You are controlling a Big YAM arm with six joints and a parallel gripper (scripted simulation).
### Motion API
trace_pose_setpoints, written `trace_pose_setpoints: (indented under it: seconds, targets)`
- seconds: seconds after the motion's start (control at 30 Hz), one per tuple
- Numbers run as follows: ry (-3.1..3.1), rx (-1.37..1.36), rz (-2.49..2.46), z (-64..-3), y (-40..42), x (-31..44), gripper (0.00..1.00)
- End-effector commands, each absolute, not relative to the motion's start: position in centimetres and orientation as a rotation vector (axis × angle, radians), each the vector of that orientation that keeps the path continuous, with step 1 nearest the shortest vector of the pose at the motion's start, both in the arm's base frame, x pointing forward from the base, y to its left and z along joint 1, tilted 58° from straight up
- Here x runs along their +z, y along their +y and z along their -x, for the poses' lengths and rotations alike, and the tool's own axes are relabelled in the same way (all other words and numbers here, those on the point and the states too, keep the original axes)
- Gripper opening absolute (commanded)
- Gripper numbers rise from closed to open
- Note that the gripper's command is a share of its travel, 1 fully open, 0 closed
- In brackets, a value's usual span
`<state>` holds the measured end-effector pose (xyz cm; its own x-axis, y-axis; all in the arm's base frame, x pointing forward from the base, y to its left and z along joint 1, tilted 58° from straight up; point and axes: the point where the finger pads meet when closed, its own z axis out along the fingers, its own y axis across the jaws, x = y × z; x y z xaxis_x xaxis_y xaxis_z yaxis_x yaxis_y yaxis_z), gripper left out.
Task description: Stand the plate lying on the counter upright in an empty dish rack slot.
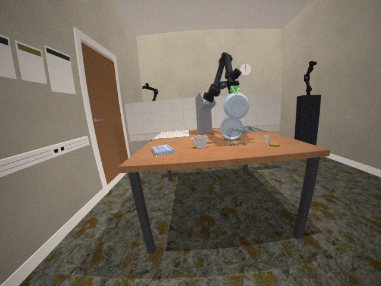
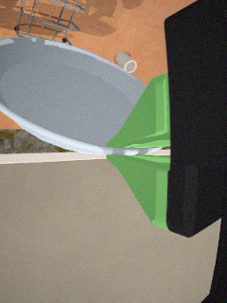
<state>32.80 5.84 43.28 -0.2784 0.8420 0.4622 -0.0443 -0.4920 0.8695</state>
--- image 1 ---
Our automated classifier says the white mug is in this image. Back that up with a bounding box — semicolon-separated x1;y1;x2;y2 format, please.
191;135;207;148

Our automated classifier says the blue checkered towel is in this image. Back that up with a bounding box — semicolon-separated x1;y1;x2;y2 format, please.
151;144;174;156

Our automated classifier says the white ribbed draining mat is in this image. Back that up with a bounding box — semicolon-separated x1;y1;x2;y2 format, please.
154;130;189;139

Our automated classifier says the white tiled wall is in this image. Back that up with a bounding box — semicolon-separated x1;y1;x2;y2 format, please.
124;94;281;141

